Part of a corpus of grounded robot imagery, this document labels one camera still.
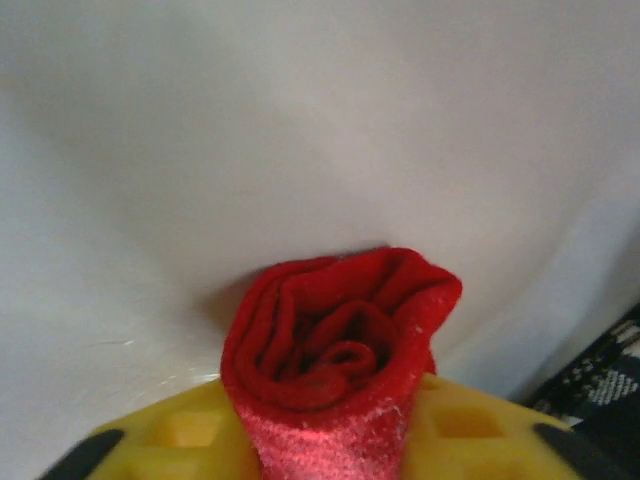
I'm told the red sock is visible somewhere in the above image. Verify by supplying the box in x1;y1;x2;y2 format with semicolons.
219;246;464;480

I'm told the black white striped sock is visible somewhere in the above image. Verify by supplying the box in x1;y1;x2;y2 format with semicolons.
519;304;640;436

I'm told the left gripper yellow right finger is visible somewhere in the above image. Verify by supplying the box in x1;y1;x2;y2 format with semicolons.
399;372;640;480

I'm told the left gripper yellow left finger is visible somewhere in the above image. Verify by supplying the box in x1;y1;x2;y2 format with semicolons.
39;377;261;480

